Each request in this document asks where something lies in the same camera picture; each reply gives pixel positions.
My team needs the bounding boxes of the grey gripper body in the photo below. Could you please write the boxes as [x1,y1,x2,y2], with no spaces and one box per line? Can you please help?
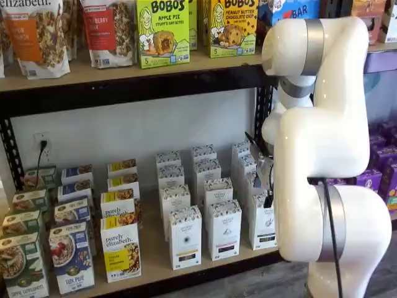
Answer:
[251,142,275,187]

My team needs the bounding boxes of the white box green strip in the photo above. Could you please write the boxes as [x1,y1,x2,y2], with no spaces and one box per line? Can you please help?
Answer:
[242,168,267,212]
[248,187,277,251]
[231,140,254,174]
[238,152,258,187]

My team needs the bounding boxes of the white box pink strip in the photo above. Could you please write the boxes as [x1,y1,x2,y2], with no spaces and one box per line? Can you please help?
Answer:
[207,199,243,261]
[193,158,223,207]
[189,144,218,166]
[203,177,234,218]

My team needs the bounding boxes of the white box yellow strip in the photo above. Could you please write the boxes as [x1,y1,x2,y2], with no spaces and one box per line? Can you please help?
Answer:
[159,184,192,242]
[168,205,203,271]
[157,165,186,189]
[154,150,182,170]

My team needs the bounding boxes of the purple snack box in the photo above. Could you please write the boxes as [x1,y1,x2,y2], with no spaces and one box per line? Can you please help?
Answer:
[377,120,397,137]
[368,133,388,151]
[355,168,383,187]
[381,158,397,215]
[371,145,397,171]

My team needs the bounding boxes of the yellow Bobo's peanut butter box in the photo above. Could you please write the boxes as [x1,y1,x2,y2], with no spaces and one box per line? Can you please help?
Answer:
[208,0,259,59]

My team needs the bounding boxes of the green Bobo's apple pie box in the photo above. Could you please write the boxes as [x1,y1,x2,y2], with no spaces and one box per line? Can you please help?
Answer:
[187,0,199,52]
[134,0,191,70]

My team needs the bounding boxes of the white yellow granola box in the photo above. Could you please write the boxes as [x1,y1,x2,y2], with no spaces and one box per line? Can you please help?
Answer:
[100,189,136,219]
[107,158,138,178]
[100,213,142,284]
[107,173,141,199]

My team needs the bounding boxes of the blue snack bar box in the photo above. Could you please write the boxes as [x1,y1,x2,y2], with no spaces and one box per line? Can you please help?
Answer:
[257,0,321,35]

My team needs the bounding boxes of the orange brown snack box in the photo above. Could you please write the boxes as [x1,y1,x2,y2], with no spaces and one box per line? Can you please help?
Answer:
[350,0,387,47]

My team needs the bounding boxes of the white blue oatmeal box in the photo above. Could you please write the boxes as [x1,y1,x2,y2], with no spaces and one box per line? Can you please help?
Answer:
[48,221,96,295]
[53,196,92,228]
[57,180,94,203]
[60,163,94,186]

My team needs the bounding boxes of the white snack box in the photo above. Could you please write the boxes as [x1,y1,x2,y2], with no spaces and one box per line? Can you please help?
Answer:
[380,0,397,44]

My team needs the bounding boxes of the green oatmeal box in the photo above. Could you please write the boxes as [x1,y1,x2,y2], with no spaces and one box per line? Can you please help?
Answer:
[0,209,43,240]
[0,232,50,298]
[24,165,58,192]
[12,188,50,214]

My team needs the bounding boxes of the white plastic sheet teal stripe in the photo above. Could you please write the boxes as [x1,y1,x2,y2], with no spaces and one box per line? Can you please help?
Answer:
[363,73,397,125]

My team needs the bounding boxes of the red label granola bag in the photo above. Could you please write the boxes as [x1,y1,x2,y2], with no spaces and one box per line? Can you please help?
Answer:
[79,0,138,69]

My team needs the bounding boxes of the orange label granola bag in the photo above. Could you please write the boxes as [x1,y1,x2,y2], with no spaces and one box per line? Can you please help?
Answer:
[0,0,72,80]

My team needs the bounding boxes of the white granola bag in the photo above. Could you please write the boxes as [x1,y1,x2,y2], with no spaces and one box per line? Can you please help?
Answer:
[0,9,7,79]

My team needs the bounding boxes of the black gripper cable with plug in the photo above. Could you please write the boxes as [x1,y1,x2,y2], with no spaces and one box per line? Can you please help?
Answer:
[263,158,275,209]

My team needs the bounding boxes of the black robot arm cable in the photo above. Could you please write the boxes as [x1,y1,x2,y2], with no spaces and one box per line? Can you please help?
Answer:
[318,176,346,298]

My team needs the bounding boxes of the white wall outlet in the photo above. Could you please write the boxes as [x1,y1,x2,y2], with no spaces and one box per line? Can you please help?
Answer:
[33,132,53,161]

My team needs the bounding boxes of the black power cord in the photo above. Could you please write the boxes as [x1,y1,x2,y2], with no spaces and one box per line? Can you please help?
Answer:
[34,140,48,189]

